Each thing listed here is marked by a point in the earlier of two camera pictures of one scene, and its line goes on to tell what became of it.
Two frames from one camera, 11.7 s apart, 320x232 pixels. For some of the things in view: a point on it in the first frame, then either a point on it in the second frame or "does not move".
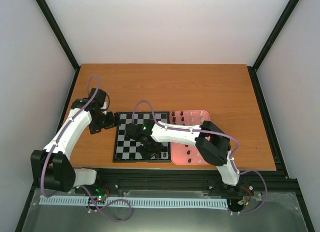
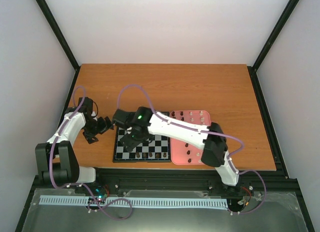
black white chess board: [126, 148] does not move
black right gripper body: [151, 149] → [136, 140]
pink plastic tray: [183, 154] does not move
